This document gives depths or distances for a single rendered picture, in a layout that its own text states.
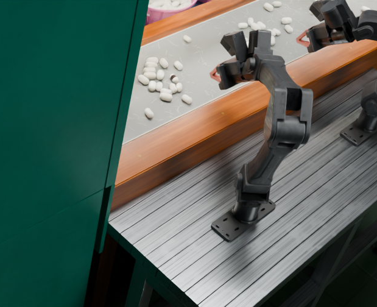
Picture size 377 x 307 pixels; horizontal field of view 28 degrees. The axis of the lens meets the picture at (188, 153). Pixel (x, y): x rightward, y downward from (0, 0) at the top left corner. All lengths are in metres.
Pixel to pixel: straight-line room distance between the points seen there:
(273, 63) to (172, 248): 0.52
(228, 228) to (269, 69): 0.43
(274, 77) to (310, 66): 0.65
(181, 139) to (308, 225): 0.41
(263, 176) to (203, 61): 0.60
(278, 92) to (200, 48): 0.75
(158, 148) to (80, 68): 0.61
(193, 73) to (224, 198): 0.45
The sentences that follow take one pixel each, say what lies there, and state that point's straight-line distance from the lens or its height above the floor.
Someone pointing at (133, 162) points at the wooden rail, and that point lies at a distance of 1.95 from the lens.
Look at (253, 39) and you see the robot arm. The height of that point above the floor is 1.03.
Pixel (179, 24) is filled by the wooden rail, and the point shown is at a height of 0.76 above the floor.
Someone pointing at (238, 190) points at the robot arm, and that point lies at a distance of 1.94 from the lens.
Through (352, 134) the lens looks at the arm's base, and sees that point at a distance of 2.39.
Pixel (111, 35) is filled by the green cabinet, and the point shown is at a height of 1.30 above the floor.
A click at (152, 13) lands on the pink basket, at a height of 0.74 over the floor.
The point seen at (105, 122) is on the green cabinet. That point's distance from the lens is 1.60.
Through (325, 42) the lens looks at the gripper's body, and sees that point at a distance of 2.28.
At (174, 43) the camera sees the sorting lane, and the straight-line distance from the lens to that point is 2.41.
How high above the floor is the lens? 2.15
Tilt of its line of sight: 43 degrees down
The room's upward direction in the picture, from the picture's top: 15 degrees clockwise
